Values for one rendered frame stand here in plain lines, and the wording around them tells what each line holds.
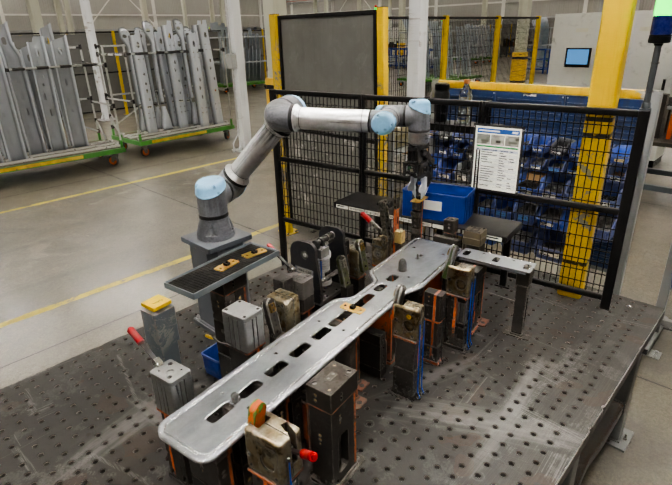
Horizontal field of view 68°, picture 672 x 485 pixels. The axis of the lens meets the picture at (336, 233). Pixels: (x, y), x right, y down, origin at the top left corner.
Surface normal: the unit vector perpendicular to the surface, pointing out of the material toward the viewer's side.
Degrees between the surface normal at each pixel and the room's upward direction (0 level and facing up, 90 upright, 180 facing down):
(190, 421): 0
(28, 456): 0
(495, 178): 90
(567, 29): 90
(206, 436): 0
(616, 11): 90
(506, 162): 90
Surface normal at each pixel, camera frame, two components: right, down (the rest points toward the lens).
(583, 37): -0.69, 0.29
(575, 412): -0.03, -0.93
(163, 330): 0.81, 0.20
